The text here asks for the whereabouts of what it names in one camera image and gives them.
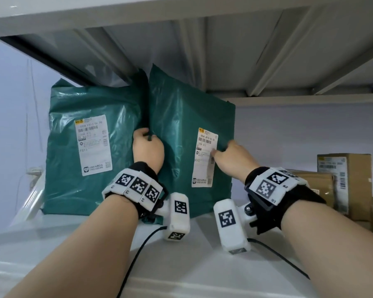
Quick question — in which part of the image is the person's right hand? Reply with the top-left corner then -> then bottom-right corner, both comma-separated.
212,140 -> 260,185

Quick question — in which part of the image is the brown padded envelope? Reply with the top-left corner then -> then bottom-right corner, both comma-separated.
285,169 -> 337,209

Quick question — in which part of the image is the black wristband with marker tiles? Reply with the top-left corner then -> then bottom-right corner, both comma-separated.
101,161 -> 168,220
244,166 -> 327,236

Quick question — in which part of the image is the tall brown cardboard box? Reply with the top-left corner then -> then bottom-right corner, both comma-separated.
317,153 -> 372,215

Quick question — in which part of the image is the person's left hand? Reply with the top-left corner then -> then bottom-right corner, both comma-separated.
133,128 -> 165,174

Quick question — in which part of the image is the white wrist camera with marker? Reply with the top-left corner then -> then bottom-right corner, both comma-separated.
213,199 -> 252,255
162,192 -> 191,243

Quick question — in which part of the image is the person's right forearm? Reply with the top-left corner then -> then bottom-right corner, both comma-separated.
279,200 -> 373,298

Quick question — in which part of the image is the person's left forearm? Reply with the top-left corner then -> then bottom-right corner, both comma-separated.
5,195 -> 141,298

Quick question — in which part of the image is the white shelf bracket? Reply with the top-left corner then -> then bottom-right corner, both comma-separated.
9,167 -> 46,227

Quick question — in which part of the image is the grey metal shelf board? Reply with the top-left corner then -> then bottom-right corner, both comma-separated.
0,0 -> 373,97

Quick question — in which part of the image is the green plastic mailer bag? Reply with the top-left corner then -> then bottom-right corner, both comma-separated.
41,68 -> 150,216
147,64 -> 236,219

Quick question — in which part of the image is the black cable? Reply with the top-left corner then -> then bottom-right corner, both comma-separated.
116,225 -> 167,298
247,238 -> 311,280

